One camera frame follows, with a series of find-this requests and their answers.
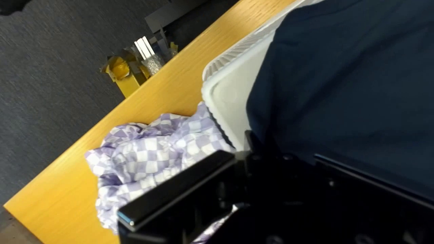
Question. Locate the yellow liquid bottle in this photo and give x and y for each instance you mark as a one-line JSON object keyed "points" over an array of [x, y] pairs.
{"points": [[119, 72]]}

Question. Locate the navy blue t-shirt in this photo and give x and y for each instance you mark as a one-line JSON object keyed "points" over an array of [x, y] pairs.
{"points": [[347, 85]]}

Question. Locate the white plastic laundry basket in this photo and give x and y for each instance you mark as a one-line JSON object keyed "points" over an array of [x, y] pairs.
{"points": [[230, 85]]}

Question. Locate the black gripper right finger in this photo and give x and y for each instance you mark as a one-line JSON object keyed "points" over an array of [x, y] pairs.
{"points": [[383, 198]]}

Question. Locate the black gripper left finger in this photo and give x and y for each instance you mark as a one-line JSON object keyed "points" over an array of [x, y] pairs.
{"points": [[180, 187]]}

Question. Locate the purple white checkered cloth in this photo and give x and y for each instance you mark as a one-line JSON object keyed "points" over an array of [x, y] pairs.
{"points": [[143, 157]]}

